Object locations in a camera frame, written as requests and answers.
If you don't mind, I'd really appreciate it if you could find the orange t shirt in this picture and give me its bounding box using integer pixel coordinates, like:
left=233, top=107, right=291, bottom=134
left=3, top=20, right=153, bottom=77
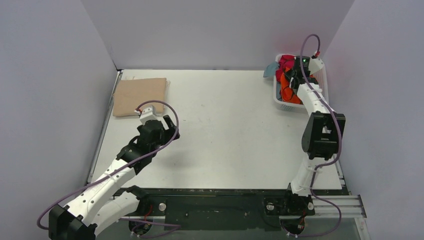
left=275, top=68, right=306, bottom=105

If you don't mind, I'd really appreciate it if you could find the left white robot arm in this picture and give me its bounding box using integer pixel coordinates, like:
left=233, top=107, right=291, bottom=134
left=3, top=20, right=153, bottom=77
left=48, top=113, right=180, bottom=240

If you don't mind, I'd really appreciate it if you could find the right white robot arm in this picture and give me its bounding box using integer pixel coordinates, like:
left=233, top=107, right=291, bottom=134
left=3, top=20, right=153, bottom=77
left=287, top=56, right=346, bottom=197

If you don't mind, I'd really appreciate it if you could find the crimson red t shirt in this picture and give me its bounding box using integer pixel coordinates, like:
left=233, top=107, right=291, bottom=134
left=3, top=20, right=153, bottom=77
left=275, top=54, right=295, bottom=82

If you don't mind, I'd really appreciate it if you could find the white plastic laundry basket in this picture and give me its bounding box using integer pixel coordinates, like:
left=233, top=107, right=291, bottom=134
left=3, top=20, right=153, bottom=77
left=272, top=64, right=330, bottom=111

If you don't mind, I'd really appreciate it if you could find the teal blue t shirt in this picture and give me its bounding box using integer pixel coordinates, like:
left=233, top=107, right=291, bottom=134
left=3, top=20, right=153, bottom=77
left=263, top=61, right=280, bottom=78

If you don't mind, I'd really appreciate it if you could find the folded beige t shirt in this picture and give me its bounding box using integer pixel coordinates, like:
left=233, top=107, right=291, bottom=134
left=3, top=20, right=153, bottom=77
left=112, top=78, right=167, bottom=118

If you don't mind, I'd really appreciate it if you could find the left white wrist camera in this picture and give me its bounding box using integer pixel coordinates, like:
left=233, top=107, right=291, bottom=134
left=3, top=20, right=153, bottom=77
left=134, top=105, right=160, bottom=125

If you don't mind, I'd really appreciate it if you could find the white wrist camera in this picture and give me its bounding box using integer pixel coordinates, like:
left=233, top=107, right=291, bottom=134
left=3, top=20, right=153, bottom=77
left=134, top=105, right=160, bottom=125
left=308, top=57, right=325, bottom=75

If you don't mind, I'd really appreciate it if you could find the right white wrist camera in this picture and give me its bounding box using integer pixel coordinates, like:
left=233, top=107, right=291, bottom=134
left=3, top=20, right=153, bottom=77
left=308, top=57, right=325, bottom=75

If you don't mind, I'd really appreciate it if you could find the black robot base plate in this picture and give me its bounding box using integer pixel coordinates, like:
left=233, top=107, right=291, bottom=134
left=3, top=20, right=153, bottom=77
left=114, top=186, right=331, bottom=235

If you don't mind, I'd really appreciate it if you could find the aluminium rail frame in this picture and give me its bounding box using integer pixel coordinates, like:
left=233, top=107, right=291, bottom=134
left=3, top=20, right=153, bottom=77
left=265, top=195, right=367, bottom=220

